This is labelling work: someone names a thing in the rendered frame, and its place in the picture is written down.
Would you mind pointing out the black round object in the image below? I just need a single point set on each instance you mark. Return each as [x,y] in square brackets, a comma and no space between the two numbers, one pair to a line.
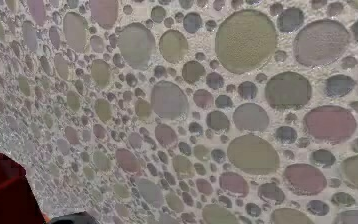
[73,219]

